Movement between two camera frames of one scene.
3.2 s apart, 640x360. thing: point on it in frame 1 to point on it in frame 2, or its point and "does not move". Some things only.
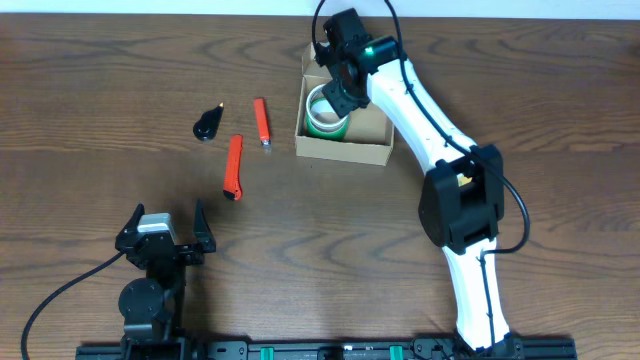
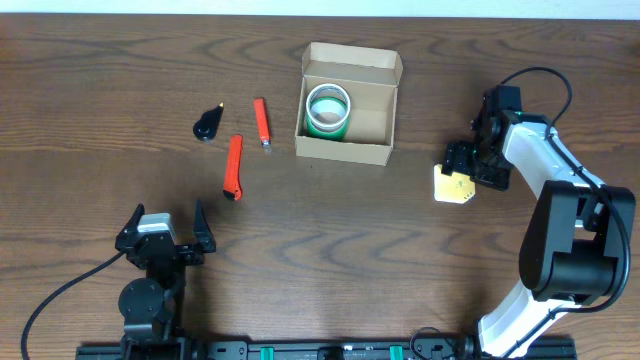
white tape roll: (321, 112) does not move
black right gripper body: (340, 100) to (458, 156)
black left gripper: (185, 250) does not move
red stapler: (262, 121) does not move
